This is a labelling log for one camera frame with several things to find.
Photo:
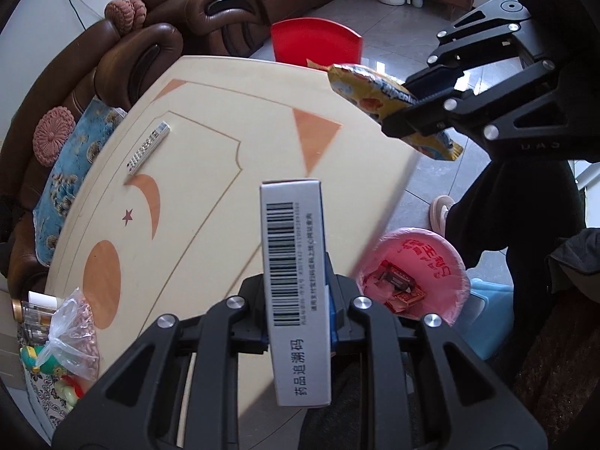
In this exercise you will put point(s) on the blue trash bin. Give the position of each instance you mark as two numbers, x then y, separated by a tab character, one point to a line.
487	317

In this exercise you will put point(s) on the purple playing card box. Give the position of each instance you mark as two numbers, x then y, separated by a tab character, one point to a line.
393	287

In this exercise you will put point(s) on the green yellow toy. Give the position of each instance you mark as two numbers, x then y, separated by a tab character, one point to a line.
29	356

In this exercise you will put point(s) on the white remote control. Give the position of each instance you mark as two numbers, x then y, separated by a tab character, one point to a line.
151	143

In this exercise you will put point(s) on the pink slipper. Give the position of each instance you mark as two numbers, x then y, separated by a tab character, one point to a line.
438	211

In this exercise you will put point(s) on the red plastic stool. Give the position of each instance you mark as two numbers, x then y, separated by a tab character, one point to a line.
314	41

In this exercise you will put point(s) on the pink round pillow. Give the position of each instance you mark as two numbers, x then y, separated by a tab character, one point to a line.
50	135

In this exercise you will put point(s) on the pink trash bag liner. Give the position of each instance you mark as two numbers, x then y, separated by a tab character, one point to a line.
434	264

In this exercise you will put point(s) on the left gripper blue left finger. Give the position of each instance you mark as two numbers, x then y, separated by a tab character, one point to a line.
251	329

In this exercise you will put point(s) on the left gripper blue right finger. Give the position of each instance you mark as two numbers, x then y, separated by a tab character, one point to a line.
343	290

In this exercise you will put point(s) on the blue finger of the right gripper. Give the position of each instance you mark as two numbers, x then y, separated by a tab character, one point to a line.
427	116
433	80

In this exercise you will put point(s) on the patterned tray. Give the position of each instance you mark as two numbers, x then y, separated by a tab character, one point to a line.
52	398

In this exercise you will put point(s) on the blue white medicine box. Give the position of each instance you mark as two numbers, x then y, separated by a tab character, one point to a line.
297	296

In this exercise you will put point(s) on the brown leather sofa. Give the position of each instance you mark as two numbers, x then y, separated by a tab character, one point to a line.
116	60

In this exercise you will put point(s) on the clear plastic bag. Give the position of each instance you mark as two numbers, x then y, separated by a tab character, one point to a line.
72	339

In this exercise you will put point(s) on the blue floral seat cushion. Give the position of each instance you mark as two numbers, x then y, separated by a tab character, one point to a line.
77	155

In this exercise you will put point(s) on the glass jar with lid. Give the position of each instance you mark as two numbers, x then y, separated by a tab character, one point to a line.
35	315

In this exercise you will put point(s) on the yellow candy wrapper bag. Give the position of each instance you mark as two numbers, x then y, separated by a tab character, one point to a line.
379	96

